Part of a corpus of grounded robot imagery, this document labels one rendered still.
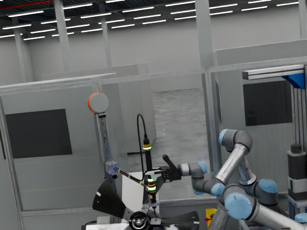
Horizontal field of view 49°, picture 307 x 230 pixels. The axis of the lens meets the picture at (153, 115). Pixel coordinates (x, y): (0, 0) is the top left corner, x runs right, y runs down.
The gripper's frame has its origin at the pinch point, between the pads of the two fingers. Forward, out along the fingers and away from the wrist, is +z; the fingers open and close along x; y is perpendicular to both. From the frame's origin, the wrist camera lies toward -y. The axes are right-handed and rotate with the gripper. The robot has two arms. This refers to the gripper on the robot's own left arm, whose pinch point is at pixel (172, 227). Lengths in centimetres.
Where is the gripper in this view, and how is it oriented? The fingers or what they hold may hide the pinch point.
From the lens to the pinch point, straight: 204.7
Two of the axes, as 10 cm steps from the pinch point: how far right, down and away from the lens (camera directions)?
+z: -5.2, -0.7, 8.5
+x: 2.0, 9.6, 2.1
